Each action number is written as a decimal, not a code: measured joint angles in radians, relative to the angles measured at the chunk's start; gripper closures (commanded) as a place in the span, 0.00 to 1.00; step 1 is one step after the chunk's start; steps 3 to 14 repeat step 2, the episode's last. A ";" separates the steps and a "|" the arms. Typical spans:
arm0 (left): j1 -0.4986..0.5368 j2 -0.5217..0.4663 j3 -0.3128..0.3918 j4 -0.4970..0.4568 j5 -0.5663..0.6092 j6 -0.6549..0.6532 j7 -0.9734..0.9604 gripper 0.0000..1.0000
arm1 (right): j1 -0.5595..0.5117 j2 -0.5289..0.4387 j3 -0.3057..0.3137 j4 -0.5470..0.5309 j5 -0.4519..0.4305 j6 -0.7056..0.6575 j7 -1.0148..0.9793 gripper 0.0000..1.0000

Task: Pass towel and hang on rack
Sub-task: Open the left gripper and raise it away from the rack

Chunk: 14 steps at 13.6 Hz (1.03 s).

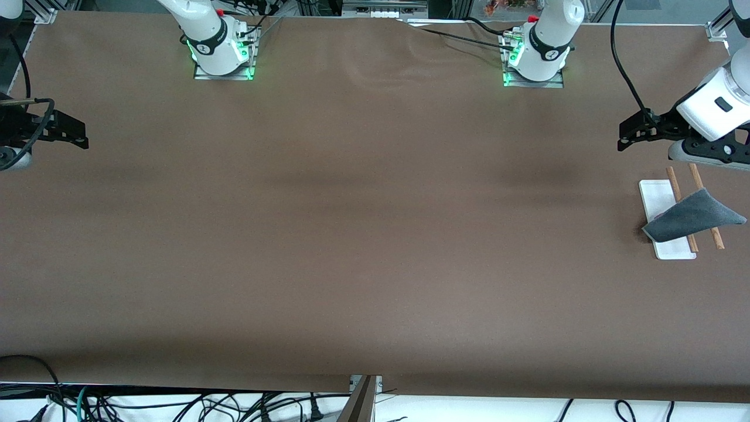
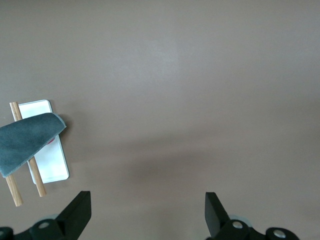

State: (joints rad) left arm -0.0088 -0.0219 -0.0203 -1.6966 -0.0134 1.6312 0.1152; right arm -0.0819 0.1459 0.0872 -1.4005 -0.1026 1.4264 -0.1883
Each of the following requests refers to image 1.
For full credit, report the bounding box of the dark grey towel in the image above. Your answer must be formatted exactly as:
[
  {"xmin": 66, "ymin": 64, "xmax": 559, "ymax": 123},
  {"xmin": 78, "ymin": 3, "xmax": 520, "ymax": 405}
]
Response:
[{"xmin": 642, "ymin": 188, "xmax": 748, "ymax": 243}]

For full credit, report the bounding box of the orange background object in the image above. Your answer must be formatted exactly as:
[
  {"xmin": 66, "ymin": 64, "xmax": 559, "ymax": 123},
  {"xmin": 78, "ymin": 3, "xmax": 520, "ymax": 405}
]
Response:
[{"xmin": 485, "ymin": 0, "xmax": 529, "ymax": 16}]

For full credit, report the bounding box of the grey metal box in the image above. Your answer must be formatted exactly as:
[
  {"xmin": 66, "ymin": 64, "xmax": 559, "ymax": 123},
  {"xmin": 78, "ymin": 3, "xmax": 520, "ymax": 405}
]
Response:
[{"xmin": 343, "ymin": 0, "xmax": 428, "ymax": 18}]

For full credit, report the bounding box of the brown table cover sheet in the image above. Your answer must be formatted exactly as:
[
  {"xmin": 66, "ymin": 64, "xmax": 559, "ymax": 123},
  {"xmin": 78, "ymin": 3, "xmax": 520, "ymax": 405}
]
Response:
[{"xmin": 0, "ymin": 11, "xmax": 750, "ymax": 404}]

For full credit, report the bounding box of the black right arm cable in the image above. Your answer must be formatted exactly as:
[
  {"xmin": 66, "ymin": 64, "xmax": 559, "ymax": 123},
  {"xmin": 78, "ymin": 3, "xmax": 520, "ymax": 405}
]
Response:
[{"xmin": 0, "ymin": 29, "xmax": 57, "ymax": 172}]

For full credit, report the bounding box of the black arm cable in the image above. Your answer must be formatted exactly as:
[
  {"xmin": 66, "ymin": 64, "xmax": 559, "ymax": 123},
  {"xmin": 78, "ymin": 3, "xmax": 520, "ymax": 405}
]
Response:
[
  {"xmin": 0, "ymin": 29, "xmax": 57, "ymax": 172},
  {"xmin": 609, "ymin": 0, "xmax": 652, "ymax": 118}
]

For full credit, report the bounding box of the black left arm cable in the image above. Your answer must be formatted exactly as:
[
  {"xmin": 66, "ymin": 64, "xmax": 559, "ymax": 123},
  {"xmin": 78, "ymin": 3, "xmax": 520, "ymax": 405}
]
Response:
[{"xmin": 609, "ymin": 0, "xmax": 652, "ymax": 118}]

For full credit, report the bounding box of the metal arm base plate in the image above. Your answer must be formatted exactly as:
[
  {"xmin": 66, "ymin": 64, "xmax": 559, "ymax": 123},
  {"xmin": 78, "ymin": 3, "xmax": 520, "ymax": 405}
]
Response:
[
  {"xmin": 193, "ymin": 26, "xmax": 257, "ymax": 81},
  {"xmin": 503, "ymin": 32, "xmax": 564, "ymax": 89}
]

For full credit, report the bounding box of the aluminium frame profile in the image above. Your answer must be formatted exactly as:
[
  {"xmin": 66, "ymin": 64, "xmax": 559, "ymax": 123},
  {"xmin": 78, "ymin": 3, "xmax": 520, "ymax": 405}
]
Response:
[
  {"xmin": 706, "ymin": 6, "xmax": 733, "ymax": 42},
  {"xmin": 32, "ymin": 0, "xmax": 59, "ymax": 25}
]

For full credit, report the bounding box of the black cable on table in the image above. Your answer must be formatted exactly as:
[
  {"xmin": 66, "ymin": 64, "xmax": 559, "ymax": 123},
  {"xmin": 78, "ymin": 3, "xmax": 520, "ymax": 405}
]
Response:
[
  {"xmin": 465, "ymin": 16, "xmax": 515, "ymax": 38},
  {"xmin": 417, "ymin": 27, "xmax": 516, "ymax": 50}
]

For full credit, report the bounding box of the thick black looped cable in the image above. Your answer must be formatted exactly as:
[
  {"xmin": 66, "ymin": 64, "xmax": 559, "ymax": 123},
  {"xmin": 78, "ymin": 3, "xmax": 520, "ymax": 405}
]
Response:
[{"xmin": 0, "ymin": 355, "xmax": 66, "ymax": 422}]

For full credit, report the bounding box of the black cable with plug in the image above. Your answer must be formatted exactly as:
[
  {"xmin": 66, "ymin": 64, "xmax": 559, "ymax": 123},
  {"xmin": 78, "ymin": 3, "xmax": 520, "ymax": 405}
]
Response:
[{"xmin": 258, "ymin": 393, "xmax": 326, "ymax": 422}]

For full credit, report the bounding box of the brown wooden post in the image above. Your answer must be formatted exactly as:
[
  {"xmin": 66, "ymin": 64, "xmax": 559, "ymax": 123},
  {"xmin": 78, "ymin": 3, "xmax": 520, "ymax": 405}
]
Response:
[{"xmin": 337, "ymin": 375, "xmax": 377, "ymax": 422}]

